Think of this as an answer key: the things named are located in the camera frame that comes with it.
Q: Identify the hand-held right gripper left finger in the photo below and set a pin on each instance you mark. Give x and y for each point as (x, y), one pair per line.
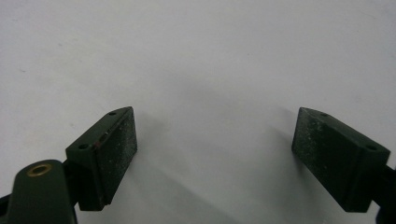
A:
(102, 158)

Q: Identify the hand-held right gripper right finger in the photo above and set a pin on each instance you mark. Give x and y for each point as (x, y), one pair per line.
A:
(336, 158)

